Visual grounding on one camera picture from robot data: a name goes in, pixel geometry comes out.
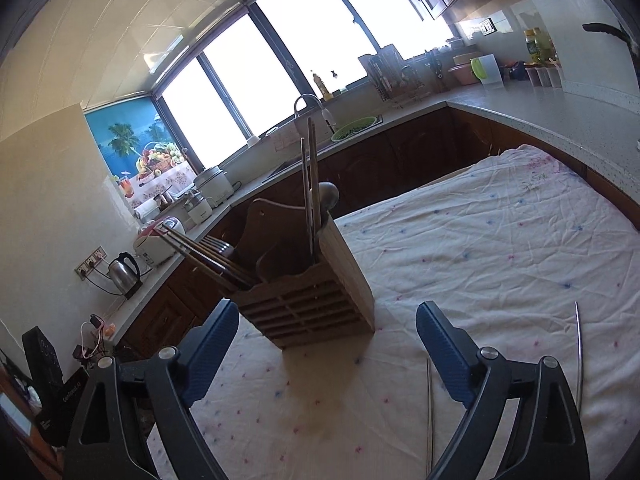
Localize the wooden chopstick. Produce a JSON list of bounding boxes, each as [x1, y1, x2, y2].
[[178, 231, 258, 284], [163, 232, 245, 290], [158, 230, 240, 292], [306, 117, 322, 242]]

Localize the power strip with plugs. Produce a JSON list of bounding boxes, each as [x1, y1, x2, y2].
[[74, 312, 117, 362]]

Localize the grey kitchen countertop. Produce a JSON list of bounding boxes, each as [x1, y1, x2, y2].
[[107, 80, 640, 341]]

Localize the white electric cooker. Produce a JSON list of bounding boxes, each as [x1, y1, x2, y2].
[[192, 165, 236, 207]]

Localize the metal kitchen faucet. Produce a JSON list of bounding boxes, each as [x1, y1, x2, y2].
[[293, 93, 337, 134]]

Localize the white floral tablecloth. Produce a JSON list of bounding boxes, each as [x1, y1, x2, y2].
[[145, 144, 640, 480]]

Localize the wall power outlet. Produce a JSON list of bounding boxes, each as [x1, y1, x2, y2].
[[74, 245, 109, 277]]

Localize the wooden utensil holder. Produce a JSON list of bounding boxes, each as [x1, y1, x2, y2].
[[227, 199, 377, 351]]

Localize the green colander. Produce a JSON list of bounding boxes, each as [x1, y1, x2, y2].
[[330, 116, 377, 142]]

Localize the metal chopstick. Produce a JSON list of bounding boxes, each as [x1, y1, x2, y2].
[[573, 301, 586, 407], [425, 357, 435, 477], [299, 137, 315, 257]]

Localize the small white pot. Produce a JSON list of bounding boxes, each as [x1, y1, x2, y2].
[[182, 195, 211, 224]]

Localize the large metal spoon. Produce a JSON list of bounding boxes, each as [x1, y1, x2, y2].
[[312, 181, 341, 227]]

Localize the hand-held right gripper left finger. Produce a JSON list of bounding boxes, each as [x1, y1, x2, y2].
[[64, 299, 241, 480]]

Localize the yellow cooking oil bottle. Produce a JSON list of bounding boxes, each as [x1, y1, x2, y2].
[[523, 27, 557, 67]]

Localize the tropical printed window blind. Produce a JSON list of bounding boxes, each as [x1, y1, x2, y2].
[[83, 97, 199, 212]]

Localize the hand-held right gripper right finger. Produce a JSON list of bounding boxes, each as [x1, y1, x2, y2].
[[415, 301, 591, 480]]

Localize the white pink rice cooker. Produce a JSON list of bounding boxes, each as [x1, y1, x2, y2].
[[132, 217, 187, 267]]

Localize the steel electric kettle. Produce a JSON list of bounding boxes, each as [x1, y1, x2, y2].
[[107, 251, 144, 298]]

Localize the yellow dish soap bottle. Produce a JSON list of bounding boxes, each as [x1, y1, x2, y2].
[[312, 70, 334, 101]]

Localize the metal dish rack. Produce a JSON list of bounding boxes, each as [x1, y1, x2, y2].
[[366, 49, 432, 109]]

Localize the brown wooden base cabinets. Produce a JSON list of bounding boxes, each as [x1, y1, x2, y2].
[[120, 107, 640, 361]]

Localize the kitchen window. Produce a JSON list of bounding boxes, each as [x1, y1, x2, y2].
[[152, 0, 453, 173]]

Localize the white container green lid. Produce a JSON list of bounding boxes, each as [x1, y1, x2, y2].
[[470, 54, 504, 84]]

